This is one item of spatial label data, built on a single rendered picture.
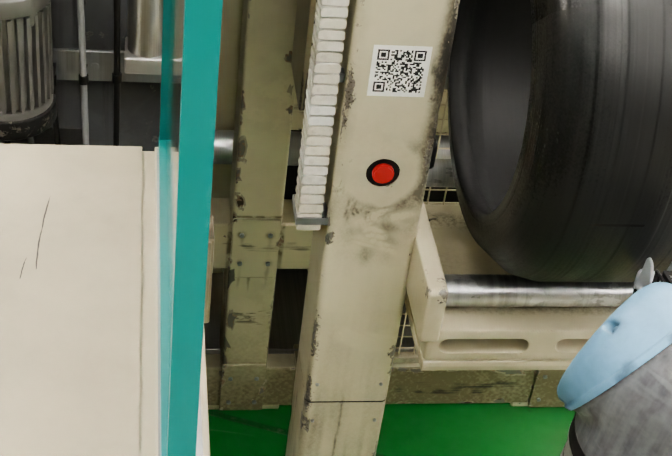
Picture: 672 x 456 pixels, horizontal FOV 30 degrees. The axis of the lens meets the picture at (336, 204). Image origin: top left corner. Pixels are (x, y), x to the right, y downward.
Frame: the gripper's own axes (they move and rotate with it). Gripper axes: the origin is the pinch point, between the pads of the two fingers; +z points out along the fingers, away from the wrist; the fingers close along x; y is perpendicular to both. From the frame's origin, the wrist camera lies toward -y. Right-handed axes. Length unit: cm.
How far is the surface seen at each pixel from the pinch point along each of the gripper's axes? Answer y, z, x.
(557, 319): -15.0, 12.3, 5.4
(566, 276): -1.8, 3.3, 9.3
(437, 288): -7.2, 8.2, 24.9
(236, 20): -4, 94, 47
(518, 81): 5.7, 48.1, 5.5
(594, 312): -14.8, 13.8, -0.5
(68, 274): 20, -30, 71
